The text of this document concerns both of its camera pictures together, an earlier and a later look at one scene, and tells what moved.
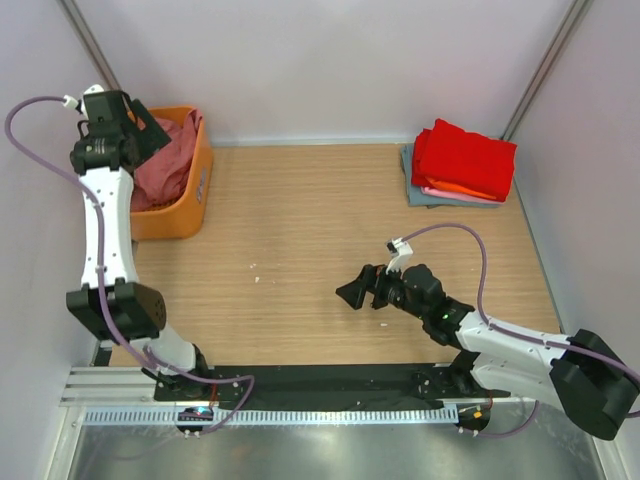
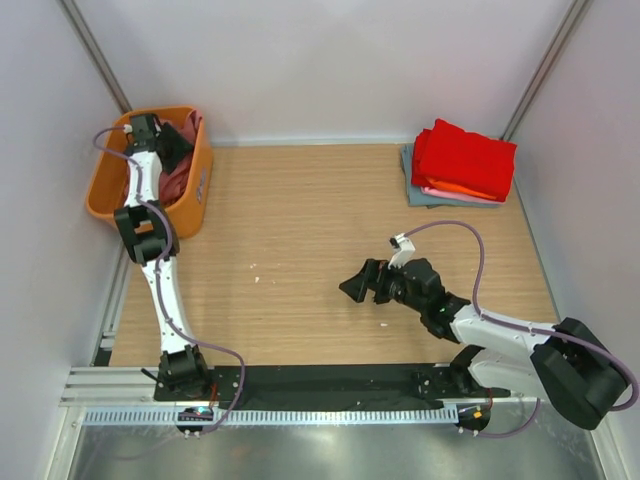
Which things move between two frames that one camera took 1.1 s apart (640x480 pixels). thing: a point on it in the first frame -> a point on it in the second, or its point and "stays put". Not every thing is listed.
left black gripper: [152, 137] -> [181, 147]
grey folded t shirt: [416, 197] stays put
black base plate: [314, 386] stays put
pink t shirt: [163, 176] stays put
